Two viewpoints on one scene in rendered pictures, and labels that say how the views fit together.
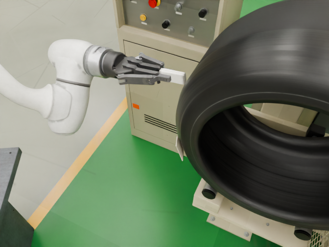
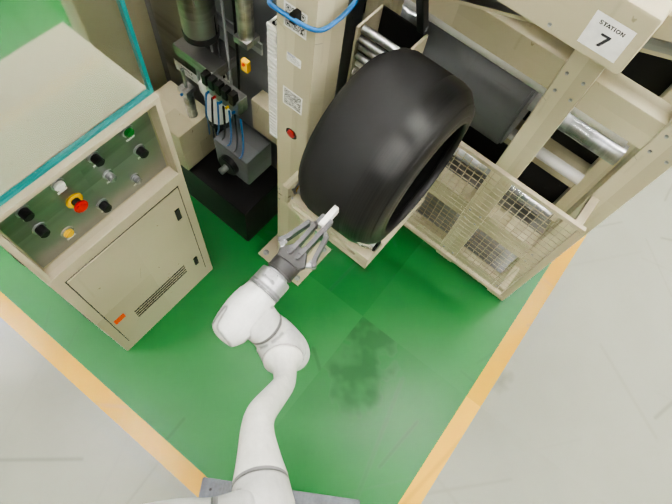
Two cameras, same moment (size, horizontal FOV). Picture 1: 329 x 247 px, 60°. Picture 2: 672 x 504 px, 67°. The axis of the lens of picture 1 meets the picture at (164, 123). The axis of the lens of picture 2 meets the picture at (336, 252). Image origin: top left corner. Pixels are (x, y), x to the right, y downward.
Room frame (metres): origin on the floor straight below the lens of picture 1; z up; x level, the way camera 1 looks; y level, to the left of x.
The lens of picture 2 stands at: (0.54, 0.62, 2.42)
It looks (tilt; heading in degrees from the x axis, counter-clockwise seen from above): 65 degrees down; 270
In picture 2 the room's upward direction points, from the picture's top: 14 degrees clockwise
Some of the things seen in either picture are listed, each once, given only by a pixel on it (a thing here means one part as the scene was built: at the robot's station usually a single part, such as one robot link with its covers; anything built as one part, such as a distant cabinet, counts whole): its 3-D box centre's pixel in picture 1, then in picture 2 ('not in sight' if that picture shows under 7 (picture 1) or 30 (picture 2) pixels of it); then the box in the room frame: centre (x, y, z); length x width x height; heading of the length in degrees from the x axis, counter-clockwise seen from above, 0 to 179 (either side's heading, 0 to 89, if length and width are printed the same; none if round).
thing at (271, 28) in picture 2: not in sight; (278, 85); (0.83, -0.45, 1.19); 0.05 x 0.04 x 0.48; 64
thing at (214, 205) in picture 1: (223, 162); (334, 223); (0.56, -0.21, 0.83); 0.36 x 0.09 x 0.06; 154
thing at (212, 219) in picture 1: (234, 211); (295, 251); (0.74, -0.44, 0.01); 0.27 x 0.27 x 0.02; 64
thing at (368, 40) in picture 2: not in sight; (384, 63); (0.53, -0.78, 1.05); 0.20 x 0.15 x 0.30; 154
